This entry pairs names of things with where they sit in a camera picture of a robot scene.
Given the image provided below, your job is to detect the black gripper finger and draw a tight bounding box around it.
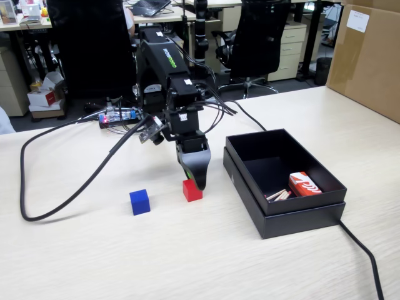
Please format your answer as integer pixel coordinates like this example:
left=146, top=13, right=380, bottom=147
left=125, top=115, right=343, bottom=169
left=179, top=148, right=213, bottom=192
left=175, top=141, right=193, bottom=181

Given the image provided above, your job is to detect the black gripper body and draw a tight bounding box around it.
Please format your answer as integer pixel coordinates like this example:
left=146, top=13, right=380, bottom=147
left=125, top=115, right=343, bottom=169
left=163, top=108, right=210, bottom=154

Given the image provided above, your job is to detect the red cube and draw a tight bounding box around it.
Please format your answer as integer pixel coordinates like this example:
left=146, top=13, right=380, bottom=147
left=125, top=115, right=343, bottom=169
left=182, top=179, right=204, bottom=203

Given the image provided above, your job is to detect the blue cube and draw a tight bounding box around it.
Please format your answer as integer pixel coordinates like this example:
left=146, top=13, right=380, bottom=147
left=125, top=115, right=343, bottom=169
left=129, top=189, right=151, bottom=216

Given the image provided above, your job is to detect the robot controller circuit board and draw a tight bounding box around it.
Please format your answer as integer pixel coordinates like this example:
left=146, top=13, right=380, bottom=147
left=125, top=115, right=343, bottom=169
left=97, top=109, right=140, bottom=129

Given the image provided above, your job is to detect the open black box tray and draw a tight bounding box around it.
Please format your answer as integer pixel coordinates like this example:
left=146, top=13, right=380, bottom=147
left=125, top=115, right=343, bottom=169
left=225, top=127, right=348, bottom=216

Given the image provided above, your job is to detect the black jointed stand pole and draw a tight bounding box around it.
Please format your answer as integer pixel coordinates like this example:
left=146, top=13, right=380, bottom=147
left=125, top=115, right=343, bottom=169
left=191, top=0, right=209, bottom=76

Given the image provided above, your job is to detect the orange white matchbox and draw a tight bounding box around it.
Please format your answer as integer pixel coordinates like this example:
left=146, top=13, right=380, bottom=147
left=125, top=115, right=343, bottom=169
left=287, top=171, right=323, bottom=198

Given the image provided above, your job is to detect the light wooden office desk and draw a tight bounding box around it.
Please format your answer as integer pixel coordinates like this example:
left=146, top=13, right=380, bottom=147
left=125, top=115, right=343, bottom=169
left=131, top=4, right=198, bottom=25
left=0, top=15, right=53, bottom=79

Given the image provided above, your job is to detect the black mesh office chair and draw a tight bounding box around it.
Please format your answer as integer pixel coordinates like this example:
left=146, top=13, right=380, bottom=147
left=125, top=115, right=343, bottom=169
left=211, top=0, right=293, bottom=99

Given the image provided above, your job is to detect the black open box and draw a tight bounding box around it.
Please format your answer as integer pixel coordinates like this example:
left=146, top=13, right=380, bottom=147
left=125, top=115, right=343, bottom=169
left=222, top=146, right=346, bottom=240

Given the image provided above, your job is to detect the black high-back office chair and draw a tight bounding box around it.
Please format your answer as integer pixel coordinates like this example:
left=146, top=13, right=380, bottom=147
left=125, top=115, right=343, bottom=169
left=46, top=0, right=138, bottom=101

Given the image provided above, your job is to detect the black laptop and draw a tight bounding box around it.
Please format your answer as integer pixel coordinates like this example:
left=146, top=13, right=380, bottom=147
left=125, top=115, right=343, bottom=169
left=127, top=0, right=172, bottom=17

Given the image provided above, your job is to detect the beige three-drawer cabinet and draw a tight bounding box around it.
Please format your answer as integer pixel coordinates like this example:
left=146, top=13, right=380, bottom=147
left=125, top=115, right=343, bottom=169
left=267, top=23, right=308, bottom=83

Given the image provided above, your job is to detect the flat brown carton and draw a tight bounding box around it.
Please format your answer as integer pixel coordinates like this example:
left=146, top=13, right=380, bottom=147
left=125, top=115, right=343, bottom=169
left=29, top=99, right=68, bottom=121

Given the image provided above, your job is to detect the open white carton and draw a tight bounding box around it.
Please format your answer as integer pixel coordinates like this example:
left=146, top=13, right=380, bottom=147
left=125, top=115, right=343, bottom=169
left=42, top=71, right=66, bottom=92

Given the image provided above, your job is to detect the white red small carton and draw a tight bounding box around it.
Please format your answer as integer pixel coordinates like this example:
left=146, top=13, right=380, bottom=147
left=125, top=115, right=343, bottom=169
left=27, top=87, right=63, bottom=109

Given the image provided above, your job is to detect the black mesh trash bin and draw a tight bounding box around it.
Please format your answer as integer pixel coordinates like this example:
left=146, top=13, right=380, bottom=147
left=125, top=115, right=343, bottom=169
left=314, top=57, right=333, bottom=86

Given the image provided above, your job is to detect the beige side cabinet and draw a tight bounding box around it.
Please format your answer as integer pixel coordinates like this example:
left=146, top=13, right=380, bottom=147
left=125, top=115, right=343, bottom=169
left=0, top=46, right=31, bottom=118

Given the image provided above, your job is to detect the white garment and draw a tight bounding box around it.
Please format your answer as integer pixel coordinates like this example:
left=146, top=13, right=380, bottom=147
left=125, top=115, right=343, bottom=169
left=0, top=106, right=16, bottom=134

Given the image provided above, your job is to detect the white desktop gadget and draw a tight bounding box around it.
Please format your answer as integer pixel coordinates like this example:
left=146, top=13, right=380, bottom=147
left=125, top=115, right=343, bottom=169
left=23, top=4, right=42, bottom=21

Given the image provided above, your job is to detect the large brown cardboard box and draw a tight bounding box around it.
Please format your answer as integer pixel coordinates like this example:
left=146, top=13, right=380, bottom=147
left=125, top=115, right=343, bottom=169
left=324, top=0, right=400, bottom=124

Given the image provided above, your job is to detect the white shipping label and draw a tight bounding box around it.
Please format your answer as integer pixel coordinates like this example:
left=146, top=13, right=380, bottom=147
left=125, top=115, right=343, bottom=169
left=346, top=9, right=370, bottom=33

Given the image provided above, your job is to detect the framed picture stand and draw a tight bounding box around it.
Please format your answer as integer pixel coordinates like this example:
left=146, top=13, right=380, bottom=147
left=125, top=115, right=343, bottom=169
left=0, top=0, right=18, bottom=25

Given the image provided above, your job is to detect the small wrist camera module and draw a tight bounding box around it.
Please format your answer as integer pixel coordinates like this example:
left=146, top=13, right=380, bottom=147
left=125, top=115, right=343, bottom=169
left=138, top=114, right=165, bottom=146

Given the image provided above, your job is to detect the thick black power cable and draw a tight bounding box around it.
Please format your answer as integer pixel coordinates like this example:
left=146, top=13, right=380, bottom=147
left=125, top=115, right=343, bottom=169
left=224, top=99, right=385, bottom=300

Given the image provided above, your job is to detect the thick black camera cable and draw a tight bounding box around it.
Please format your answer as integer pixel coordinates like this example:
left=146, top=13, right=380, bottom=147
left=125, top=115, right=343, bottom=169
left=20, top=116, right=151, bottom=223

